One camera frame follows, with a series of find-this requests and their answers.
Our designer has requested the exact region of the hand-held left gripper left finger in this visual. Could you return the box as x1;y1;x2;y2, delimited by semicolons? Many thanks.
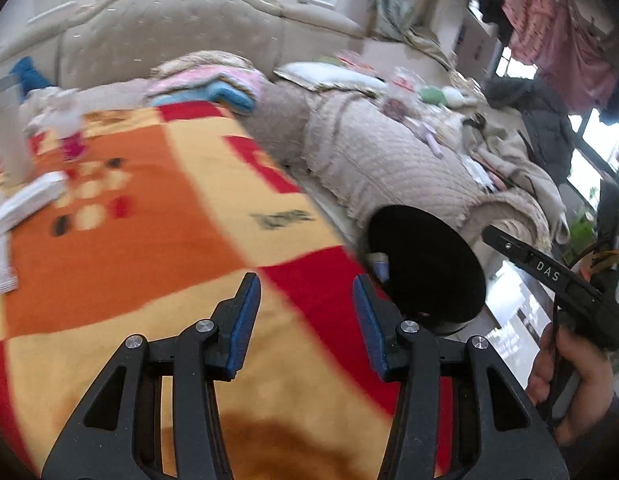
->
42;272;263;480

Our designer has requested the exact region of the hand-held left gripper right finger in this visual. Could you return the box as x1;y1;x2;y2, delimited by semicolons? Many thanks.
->
352;274;570;480

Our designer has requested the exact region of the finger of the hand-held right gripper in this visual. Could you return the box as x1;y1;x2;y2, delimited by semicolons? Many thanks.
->
482;225;536;275

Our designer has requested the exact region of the beige trash bin black liner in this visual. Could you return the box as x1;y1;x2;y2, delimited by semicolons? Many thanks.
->
363;205;487;336

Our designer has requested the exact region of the person's right forearm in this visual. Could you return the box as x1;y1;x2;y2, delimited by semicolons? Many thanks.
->
572;395;619;480

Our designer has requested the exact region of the person's right hand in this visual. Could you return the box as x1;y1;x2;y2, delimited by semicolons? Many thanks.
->
527;327;615;446

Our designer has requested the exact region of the beige carved sofa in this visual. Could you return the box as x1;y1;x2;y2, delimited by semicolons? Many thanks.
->
274;35;570;281

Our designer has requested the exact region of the beige coat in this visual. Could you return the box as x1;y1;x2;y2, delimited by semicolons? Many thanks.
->
462;122;570;246

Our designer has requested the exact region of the green potted plant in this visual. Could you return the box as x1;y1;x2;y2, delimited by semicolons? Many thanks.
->
569;187;600;246

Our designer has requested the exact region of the red orange printed blanket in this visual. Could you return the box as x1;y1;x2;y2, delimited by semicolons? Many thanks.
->
0;100;455;480

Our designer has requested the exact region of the dark grey jacket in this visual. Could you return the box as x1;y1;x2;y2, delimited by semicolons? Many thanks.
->
484;77;577;186

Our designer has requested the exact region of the pink handheld fan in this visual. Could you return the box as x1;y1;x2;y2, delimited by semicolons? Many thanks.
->
414;120;445;158

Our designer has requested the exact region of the quilted beige sofa cover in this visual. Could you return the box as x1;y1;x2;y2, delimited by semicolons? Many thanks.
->
304;92;490;226
240;80;340;196

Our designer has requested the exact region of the green plush toy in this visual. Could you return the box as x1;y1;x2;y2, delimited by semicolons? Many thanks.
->
417;85;445;107

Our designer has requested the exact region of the clear plastic bag red print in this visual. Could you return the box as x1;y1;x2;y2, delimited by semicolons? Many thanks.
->
384;66;423;116

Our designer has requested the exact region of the pink dotted hanging garment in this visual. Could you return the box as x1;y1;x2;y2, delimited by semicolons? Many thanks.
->
502;0;619;111

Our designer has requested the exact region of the pink blue folded blanket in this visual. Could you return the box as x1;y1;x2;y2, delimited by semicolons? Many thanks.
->
144;62;265;116

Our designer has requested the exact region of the pink patterned packet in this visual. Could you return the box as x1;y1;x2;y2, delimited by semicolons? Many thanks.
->
334;50;375;71

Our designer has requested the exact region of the white pillow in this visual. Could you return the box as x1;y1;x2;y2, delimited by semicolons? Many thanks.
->
274;61;390;92

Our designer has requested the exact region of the white rectangular box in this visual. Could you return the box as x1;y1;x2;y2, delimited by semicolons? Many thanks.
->
0;170;70;233

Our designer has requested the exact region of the white bottle pink label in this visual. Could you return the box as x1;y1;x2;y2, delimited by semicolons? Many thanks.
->
52;89;85;161

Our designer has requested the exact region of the flat white box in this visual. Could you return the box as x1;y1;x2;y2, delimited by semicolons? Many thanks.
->
0;234;19;295

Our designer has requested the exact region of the cream patterned folded quilt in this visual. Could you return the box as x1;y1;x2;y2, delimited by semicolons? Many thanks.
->
152;50;255;78

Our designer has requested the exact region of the pale green patterned curtain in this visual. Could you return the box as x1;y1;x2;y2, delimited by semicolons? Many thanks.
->
369;0;453;68

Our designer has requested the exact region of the white thermos bottle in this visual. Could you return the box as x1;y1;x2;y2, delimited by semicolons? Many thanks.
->
0;74;35;183

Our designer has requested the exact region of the white garment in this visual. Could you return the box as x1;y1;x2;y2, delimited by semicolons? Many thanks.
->
22;86;65;128

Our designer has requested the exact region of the beige tufted sofa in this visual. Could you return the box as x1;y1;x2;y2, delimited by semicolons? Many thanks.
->
0;0;370;111

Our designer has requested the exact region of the blue jacket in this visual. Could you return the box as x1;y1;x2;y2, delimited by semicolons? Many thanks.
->
10;56;55;96

